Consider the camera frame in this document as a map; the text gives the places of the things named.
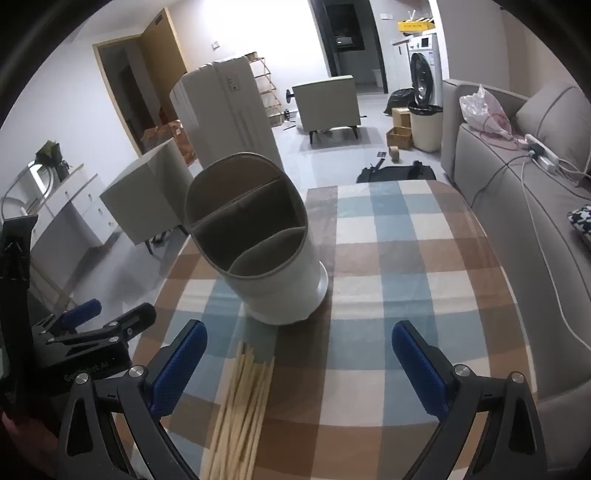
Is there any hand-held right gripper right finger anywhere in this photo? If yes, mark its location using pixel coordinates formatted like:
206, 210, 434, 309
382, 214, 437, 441
392, 320, 548, 480

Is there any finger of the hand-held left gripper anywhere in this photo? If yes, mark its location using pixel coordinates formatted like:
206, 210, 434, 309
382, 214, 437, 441
46, 303, 158, 358
30, 299, 102, 340

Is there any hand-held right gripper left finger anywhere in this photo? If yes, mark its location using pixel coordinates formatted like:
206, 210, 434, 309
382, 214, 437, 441
58, 319, 208, 480

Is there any bunch of wooden chopsticks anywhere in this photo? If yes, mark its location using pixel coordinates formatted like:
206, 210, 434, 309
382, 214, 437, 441
198, 340, 276, 480

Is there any white divided utensil holder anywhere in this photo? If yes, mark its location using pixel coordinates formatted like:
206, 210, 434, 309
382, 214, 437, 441
185, 152, 329, 326

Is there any person's left hand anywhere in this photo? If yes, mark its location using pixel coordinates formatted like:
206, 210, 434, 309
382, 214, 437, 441
0, 408, 65, 480

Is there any plaid checked tablecloth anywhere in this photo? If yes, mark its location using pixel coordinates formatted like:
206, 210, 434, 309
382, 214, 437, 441
117, 179, 539, 480

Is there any white drawer cabinet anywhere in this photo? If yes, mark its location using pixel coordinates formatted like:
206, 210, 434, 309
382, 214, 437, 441
28, 164, 123, 287

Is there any beige cube armchair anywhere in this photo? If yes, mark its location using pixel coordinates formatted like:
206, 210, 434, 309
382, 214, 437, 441
99, 137, 195, 259
292, 75, 362, 146

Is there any round mirror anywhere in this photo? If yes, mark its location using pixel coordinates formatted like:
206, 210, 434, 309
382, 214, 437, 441
0, 161, 54, 217

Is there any potted plant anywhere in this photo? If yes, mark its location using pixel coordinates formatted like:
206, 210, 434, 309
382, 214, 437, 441
34, 140, 72, 182

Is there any grey sofa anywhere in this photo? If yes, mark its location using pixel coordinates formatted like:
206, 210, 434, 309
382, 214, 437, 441
441, 78, 591, 444

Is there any orange bag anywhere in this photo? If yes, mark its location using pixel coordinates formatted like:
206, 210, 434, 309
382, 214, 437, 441
141, 120, 199, 167

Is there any black floor bag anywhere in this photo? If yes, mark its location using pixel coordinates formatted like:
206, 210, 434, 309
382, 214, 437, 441
355, 159, 437, 184

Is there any houndstooth pillow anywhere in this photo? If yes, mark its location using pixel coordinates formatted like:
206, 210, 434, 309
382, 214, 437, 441
567, 204, 591, 250

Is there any beige trash bin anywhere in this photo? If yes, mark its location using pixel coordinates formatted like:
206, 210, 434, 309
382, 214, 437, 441
407, 104, 444, 153

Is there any white power strip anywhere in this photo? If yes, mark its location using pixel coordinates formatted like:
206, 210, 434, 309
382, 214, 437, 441
524, 134, 561, 174

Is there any wooden door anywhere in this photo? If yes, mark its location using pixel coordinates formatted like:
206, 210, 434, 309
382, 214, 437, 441
140, 11, 188, 153

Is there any white plastic bag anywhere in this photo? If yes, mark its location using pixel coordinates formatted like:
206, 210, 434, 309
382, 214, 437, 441
458, 84, 513, 139

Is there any wooden shelf rack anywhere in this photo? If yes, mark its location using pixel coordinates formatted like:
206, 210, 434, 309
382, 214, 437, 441
245, 52, 283, 127

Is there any black garbage bag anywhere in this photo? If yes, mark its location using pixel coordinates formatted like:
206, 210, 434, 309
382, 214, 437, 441
383, 88, 419, 115

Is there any grey sofa cushion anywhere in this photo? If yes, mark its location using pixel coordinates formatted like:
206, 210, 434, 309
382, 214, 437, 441
515, 83, 591, 178

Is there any white washing machine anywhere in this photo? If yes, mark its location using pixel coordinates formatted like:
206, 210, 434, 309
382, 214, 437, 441
409, 33, 441, 108

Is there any yellow crate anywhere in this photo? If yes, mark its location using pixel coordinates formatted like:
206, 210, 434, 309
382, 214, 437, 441
398, 18, 435, 34

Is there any white cable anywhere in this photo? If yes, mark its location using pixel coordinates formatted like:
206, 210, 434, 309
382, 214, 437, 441
519, 154, 591, 340

